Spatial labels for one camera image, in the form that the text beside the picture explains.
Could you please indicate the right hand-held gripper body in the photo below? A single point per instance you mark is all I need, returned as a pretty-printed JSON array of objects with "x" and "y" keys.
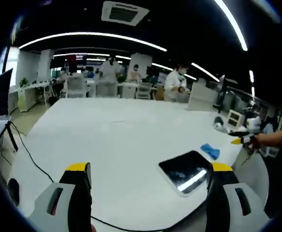
[{"x": 253, "y": 123}]

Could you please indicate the dark rounded object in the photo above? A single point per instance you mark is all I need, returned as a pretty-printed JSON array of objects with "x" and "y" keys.
[{"x": 13, "y": 191}]

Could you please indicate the red wall screen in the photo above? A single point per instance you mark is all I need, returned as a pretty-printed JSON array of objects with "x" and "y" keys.
[{"x": 76, "y": 60}]

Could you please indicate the ceiling air vent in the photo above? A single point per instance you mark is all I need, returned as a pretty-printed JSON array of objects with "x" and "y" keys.
[{"x": 125, "y": 13}]

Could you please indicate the person's dark clothing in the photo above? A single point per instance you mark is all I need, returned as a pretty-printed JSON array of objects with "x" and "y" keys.
[{"x": 279, "y": 183}]

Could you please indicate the small white shelf box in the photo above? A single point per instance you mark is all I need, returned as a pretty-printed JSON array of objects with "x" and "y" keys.
[{"x": 235, "y": 118}]

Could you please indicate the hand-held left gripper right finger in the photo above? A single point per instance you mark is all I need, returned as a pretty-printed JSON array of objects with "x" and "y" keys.
[{"x": 230, "y": 207}]

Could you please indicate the person's right hand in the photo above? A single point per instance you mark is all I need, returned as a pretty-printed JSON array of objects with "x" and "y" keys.
[{"x": 259, "y": 141}]

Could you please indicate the green potted plant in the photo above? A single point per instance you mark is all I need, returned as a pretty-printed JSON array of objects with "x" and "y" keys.
[{"x": 23, "y": 82}]

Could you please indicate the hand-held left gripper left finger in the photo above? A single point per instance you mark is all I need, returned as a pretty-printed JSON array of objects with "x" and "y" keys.
[{"x": 58, "y": 207}]

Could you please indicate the straight ceiling light strip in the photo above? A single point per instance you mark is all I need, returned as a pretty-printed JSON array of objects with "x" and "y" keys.
[
  {"x": 204, "y": 71},
  {"x": 232, "y": 21}
]

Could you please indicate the white side desk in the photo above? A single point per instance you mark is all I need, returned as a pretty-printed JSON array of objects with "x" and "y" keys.
[{"x": 32, "y": 93}]

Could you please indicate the blue cleaning cloth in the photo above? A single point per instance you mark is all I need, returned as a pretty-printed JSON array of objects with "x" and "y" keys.
[{"x": 211, "y": 151}]

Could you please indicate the long curved ceiling light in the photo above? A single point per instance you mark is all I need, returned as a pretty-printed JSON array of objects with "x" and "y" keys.
[{"x": 92, "y": 35}]

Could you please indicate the grey round device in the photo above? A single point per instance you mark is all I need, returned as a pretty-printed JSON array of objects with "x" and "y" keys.
[{"x": 219, "y": 122}]

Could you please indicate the white office chair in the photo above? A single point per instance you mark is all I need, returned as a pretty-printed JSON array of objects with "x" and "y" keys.
[
  {"x": 143, "y": 90},
  {"x": 76, "y": 85}
]

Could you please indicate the short ceiling light strip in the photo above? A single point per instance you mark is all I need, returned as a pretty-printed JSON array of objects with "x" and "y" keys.
[{"x": 251, "y": 76}]

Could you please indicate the white desk partition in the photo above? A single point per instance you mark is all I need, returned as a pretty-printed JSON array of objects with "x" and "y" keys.
[{"x": 201, "y": 96}]

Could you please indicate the grey upright stand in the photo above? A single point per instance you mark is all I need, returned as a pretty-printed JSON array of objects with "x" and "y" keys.
[{"x": 221, "y": 82}]

